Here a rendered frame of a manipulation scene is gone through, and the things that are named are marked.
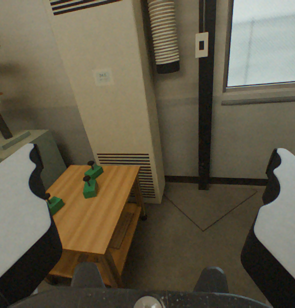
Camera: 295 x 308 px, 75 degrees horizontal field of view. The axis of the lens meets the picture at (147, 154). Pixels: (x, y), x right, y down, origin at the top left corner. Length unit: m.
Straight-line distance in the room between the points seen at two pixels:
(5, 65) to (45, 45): 0.47
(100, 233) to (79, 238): 0.10
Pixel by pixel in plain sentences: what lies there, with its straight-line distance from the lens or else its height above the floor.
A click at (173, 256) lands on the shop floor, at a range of 1.49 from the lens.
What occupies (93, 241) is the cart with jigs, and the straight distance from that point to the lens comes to 1.00.
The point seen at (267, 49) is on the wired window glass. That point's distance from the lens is 1.62.
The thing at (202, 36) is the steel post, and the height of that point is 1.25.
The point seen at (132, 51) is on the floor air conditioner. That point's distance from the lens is 1.25.
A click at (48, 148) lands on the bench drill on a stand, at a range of 1.95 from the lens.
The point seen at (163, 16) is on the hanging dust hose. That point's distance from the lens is 1.31.
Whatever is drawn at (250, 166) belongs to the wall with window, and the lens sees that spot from 1.87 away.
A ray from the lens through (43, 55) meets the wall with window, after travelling 1.92.
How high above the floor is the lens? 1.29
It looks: 31 degrees down
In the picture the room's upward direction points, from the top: 9 degrees counter-clockwise
